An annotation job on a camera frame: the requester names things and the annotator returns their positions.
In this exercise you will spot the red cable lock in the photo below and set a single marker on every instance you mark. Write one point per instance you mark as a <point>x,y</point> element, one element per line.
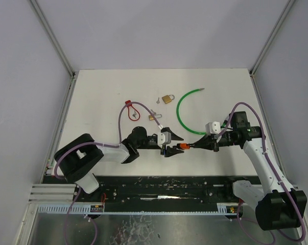
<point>131,110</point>

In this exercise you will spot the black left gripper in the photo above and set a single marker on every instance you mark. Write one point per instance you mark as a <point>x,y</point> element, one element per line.
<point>163,147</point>

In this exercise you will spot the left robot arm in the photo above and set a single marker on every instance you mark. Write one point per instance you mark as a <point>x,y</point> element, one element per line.
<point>75,161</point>

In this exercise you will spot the large brass padlock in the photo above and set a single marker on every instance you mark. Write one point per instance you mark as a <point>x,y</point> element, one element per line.
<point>168,98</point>

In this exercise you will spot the green cable lock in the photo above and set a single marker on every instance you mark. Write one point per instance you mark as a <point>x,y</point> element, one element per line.
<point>178,112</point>

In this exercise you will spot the orange black padlock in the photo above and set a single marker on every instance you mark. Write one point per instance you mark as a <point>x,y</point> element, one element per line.
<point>184,146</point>

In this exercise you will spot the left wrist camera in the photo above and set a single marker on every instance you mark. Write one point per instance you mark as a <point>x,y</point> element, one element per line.
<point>164,137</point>

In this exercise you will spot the small brass padlock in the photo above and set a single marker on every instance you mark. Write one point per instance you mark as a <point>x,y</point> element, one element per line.
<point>157,116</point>

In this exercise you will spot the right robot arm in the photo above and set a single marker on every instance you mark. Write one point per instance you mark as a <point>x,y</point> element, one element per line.
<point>277,205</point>

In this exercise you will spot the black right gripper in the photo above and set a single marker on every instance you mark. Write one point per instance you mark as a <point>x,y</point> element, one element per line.
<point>215,144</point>

